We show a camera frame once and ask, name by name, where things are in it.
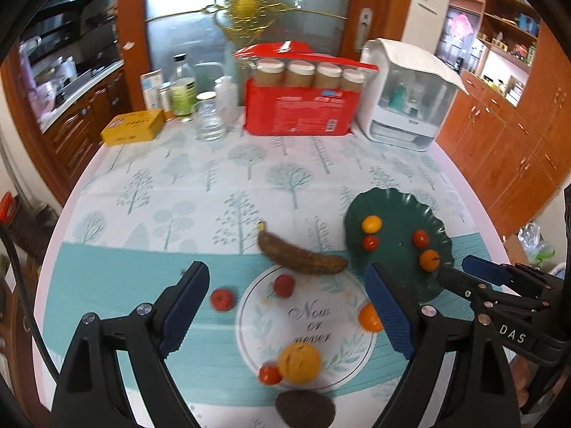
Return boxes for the small orange tangerine with stem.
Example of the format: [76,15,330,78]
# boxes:
[418,249,440,272]

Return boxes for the dark green scalloped plate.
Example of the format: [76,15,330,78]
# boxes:
[344,188,454,302]

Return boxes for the red cherry tomato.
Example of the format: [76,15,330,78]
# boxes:
[361,235,379,252]

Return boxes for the small orange kumquat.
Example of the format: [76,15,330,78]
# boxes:
[361,215,383,235]

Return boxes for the orange mandarin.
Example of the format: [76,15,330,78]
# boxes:
[358,302,383,333]

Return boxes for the red lychee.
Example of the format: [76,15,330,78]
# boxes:
[210,288,235,312]
[273,274,295,299]

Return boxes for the dark brown avocado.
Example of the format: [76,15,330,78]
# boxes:
[275,390,336,428]

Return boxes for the small red tomato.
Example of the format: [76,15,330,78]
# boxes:
[257,364,283,386]

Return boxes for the large yellow orange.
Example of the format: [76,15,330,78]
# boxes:
[278,343,321,384]

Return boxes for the brown overripe banana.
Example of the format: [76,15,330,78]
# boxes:
[257,220,348,275]

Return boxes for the brown wooden cabinets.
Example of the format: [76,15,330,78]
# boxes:
[436,0,570,238]

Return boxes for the white countertop sterilizer appliance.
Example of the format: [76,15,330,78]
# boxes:
[356,38,468,152]

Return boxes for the round white printed placemat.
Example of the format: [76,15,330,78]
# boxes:
[235,266,377,391]

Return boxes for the tree patterned tablecloth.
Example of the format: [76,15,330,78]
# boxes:
[35,124,507,427]

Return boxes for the red packaged jar box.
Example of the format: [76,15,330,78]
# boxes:
[234,41,378,136]

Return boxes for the yellow cardboard box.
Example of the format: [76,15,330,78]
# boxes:
[101,108,166,146]

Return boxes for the clear glass jar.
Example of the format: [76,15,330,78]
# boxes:
[197,91,227,141]

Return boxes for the white plastic bottle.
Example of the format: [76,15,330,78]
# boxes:
[215,75,240,129]

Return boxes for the green label plastic bottle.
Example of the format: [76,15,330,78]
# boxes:
[170,53,197,122]

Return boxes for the left wooden kitchen counter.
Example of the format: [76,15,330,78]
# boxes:
[1,0,131,207]

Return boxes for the white carton box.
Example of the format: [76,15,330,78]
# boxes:
[140,68,163,109]

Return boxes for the gold hanging ornament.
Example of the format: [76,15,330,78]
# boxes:
[145,0,348,52]

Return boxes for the black cable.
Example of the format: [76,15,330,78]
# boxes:
[0,222,61,384]

